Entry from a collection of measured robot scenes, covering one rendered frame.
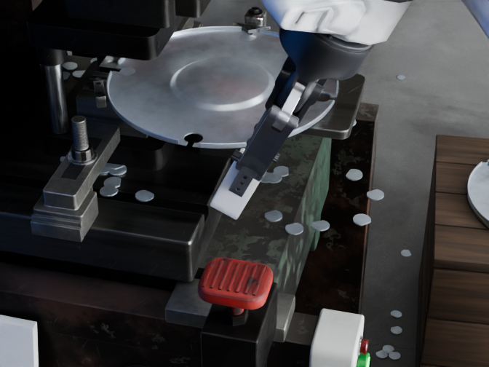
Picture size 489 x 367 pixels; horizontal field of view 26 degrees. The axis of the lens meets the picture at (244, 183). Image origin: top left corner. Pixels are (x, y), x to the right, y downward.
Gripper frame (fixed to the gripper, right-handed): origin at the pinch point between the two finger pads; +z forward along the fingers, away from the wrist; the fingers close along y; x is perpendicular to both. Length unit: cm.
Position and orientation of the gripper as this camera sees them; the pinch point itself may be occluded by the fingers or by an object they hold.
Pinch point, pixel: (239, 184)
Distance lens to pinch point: 99.5
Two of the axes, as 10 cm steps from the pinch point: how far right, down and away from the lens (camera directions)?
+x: -8.8, -4.8, -0.4
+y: 2.7, -5.6, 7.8
